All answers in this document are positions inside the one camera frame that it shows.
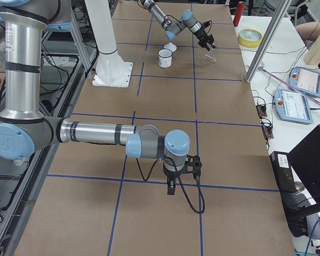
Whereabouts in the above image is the white enamel mug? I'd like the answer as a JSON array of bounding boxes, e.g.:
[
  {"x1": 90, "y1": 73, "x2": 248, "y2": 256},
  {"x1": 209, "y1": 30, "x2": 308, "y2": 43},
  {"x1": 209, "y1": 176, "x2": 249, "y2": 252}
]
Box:
[{"x1": 158, "y1": 49, "x2": 173, "y2": 68}]

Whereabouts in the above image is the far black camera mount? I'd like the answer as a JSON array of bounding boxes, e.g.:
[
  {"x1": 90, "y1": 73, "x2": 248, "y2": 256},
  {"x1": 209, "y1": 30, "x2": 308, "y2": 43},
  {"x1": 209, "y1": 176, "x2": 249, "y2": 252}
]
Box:
[{"x1": 202, "y1": 20, "x2": 212, "y2": 29}]

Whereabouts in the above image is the black monitor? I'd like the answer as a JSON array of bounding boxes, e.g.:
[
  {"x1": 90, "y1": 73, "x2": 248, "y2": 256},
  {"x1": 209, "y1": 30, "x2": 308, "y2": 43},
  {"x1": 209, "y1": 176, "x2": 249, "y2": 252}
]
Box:
[{"x1": 288, "y1": 124, "x2": 320, "y2": 199}]

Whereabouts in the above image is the yellow tape roll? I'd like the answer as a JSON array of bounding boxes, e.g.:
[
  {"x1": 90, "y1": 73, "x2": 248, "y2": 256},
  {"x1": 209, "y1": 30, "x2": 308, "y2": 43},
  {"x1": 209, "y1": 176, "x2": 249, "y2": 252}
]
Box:
[{"x1": 237, "y1": 28, "x2": 263, "y2": 48}]

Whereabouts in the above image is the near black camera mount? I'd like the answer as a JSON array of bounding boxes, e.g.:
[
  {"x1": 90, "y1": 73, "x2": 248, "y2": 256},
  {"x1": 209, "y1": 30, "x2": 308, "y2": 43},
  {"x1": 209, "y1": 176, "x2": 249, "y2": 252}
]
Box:
[{"x1": 181, "y1": 155, "x2": 202, "y2": 181}]

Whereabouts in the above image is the near teach pendant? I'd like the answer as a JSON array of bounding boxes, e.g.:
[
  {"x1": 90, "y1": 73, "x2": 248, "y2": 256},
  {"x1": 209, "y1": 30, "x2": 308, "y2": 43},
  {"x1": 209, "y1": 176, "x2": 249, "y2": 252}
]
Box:
[{"x1": 274, "y1": 89, "x2": 313, "y2": 124}]

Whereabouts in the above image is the black computer box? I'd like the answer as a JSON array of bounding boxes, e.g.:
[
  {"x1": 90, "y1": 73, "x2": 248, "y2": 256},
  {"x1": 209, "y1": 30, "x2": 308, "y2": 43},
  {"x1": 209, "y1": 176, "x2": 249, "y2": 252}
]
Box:
[{"x1": 270, "y1": 151, "x2": 297, "y2": 193}]

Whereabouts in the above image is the far teach pendant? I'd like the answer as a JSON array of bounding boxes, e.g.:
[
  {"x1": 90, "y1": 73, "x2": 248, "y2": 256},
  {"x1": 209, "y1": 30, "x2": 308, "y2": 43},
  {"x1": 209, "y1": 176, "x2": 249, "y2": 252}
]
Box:
[{"x1": 289, "y1": 67, "x2": 320, "y2": 97}]

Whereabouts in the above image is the red cardboard tube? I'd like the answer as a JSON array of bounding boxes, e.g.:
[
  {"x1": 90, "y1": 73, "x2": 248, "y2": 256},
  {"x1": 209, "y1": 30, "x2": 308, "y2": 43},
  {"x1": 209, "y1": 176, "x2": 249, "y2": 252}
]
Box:
[{"x1": 233, "y1": 1, "x2": 245, "y2": 27}]

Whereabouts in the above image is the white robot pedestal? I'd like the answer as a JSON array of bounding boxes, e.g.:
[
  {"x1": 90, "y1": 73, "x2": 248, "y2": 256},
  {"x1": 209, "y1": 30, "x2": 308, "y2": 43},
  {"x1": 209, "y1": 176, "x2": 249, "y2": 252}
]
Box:
[{"x1": 85, "y1": 0, "x2": 133, "y2": 88}]

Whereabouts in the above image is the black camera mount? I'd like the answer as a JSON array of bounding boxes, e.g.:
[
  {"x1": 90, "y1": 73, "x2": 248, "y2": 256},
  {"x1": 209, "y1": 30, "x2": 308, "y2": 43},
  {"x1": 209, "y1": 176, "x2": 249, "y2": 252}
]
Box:
[
  {"x1": 202, "y1": 20, "x2": 212, "y2": 29},
  {"x1": 181, "y1": 155, "x2": 202, "y2": 181}
]

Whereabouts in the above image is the clear plastic funnel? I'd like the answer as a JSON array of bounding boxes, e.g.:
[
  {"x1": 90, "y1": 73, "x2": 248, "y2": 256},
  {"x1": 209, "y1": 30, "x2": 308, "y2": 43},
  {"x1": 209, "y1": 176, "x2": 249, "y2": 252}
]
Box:
[{"x1": 203, "y1": 52, "x2": 217, "y2": 63}]

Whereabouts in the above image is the white ceramic lid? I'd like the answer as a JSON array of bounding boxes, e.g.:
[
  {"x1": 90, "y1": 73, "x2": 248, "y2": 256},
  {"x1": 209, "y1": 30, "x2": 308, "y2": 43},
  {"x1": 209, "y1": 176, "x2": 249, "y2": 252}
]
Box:
[{"x1": 163, "y1": 42, "x2": 177, "y2": 53}]

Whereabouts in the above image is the teach pendant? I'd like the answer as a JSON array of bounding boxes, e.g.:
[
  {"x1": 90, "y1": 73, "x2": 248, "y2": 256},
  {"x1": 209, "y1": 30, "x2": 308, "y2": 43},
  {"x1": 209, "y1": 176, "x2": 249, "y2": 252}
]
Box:
[
  {"x1": 274, "y1": 89, "x2": 313, "y2": 124},
  {"x1": 289, "y1": 67, "x2": 320, "y2": 97}
]

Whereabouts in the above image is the aluminium frame post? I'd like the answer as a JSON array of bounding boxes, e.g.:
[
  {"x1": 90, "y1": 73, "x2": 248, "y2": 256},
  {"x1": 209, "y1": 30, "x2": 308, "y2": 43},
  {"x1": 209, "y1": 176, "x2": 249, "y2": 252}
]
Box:
[{"x1": 245, "y1": 0, "x2": 291, "y2": 83}]

